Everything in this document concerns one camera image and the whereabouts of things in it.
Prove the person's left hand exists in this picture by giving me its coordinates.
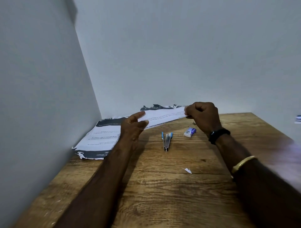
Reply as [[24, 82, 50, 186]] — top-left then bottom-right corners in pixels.
[[120, 111, 149, 144]]

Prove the person's right hand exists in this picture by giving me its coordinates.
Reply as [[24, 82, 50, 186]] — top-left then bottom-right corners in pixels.
[[184, 102, 222, 138]]

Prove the white printed paper sheet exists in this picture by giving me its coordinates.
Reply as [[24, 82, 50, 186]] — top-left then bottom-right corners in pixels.
[[137, 106, 188, 130]]

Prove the person's right forearm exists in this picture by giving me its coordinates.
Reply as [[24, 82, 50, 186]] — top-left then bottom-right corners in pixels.
[[215, 134, 301, 228]]

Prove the person's left forearm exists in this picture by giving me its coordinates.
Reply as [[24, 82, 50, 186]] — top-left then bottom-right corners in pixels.
[[54, 137, 139, 228]]

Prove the blue and silver stapler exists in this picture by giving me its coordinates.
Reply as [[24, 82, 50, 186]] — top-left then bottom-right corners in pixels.
[[161, 132, 173, 152]]

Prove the black wristband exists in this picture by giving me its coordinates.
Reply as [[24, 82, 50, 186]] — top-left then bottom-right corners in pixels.
[[208, 128, 231, 145]]

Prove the stack of printed paper sheets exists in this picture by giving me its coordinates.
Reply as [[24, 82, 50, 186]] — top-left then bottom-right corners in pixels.
[[72, 104, 182, 160]]

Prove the gold bangle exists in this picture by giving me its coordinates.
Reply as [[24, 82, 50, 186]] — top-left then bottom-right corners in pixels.
[[231, 155, 258, 175]]

